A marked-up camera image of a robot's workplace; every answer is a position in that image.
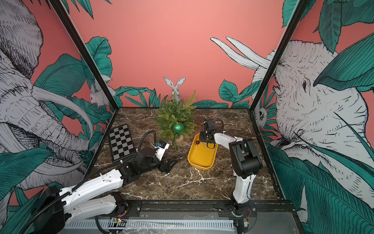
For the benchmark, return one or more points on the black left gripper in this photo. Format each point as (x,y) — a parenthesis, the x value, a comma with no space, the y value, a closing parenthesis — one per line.
(168,167)

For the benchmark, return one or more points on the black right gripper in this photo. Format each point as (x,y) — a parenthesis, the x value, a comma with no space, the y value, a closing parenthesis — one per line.
(201,136)

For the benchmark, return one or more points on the green glitter ball ornament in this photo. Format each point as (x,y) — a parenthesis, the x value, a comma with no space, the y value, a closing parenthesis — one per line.
(178,128)

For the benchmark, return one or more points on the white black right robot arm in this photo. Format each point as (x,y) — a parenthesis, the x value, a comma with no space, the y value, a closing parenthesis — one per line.
(245,161)

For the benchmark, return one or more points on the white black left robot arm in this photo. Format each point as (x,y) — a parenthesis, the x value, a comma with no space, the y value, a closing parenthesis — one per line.
(57,208)

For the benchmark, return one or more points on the small green christmas tree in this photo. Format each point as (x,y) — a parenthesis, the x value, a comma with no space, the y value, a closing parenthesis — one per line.
(173,111)

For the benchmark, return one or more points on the yellow plastic tray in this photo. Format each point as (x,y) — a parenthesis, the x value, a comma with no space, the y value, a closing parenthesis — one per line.
(202,156)

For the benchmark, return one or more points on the black white checkerboard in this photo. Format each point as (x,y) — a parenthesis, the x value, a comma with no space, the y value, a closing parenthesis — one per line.
(121,143)

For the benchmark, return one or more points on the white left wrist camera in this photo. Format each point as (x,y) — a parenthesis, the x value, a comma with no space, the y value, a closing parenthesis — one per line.
(160,149)

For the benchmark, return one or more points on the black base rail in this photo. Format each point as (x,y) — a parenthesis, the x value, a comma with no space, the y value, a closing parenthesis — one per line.
(224,208)

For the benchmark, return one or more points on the white slotted cable duct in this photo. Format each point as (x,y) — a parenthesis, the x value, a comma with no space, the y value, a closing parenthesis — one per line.
(137,224)

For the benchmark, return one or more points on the black corner frame post right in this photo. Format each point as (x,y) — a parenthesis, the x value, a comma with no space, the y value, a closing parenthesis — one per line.
(296,16)

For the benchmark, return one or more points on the black corner frame post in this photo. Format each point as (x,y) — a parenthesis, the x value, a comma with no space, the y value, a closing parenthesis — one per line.
(296,16)
(76,38)

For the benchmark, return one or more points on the black corner frame post left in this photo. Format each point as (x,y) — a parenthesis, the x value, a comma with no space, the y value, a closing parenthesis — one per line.
(76,38)

